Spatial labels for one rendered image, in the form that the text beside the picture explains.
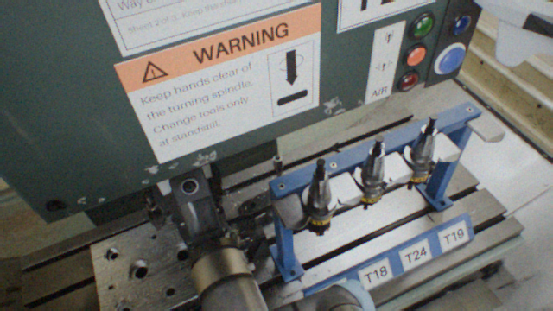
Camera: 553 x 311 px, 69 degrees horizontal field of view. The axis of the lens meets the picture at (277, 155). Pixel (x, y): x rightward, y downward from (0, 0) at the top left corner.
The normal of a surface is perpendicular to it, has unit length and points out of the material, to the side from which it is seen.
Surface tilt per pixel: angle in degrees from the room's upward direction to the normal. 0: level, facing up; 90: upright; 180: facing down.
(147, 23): 90
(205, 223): 61
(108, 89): 90
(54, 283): 0
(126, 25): 90
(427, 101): 24
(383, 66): 90
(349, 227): 0
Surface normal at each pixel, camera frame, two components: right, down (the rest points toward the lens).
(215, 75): 0.41, 0.69
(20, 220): -0.06, -0.64
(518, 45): -0.62, 0.63
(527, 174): -0.42, -0.44
